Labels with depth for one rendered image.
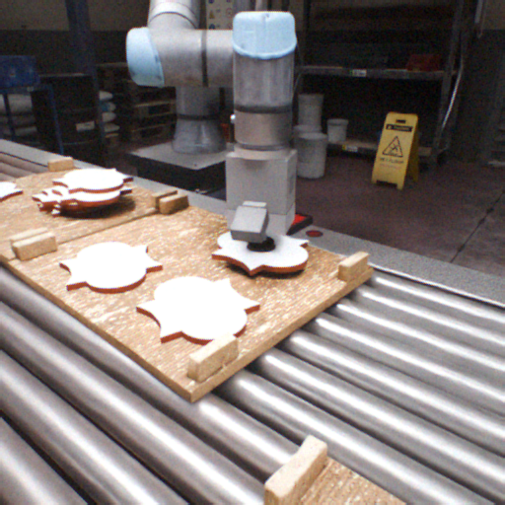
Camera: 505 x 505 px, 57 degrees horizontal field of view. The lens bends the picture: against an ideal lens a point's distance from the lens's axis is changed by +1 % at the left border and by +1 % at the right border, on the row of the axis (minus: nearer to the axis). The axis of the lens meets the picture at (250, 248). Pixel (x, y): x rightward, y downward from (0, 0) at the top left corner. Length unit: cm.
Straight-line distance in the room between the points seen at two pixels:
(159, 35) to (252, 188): 24
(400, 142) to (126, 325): 384
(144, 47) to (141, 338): 39
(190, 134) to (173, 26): 60
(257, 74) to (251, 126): 6
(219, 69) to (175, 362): 40
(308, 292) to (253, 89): 26
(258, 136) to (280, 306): 21
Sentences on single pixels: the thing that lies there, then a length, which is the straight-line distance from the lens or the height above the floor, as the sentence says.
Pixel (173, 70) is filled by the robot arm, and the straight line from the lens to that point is 69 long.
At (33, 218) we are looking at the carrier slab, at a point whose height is 94.
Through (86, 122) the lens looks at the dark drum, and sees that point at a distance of 475.
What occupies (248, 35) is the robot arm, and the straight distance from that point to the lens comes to 59.
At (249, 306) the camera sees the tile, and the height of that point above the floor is 95.
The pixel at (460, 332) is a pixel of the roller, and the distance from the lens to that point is 63.
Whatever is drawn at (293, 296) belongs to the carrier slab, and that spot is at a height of 94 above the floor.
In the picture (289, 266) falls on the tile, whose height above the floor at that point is 96.
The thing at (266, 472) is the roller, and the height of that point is 91.
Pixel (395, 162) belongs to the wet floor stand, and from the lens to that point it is 427.
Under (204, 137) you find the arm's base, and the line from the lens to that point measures 129.
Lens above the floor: 124
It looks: 25 degrees down
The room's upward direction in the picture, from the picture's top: straight up
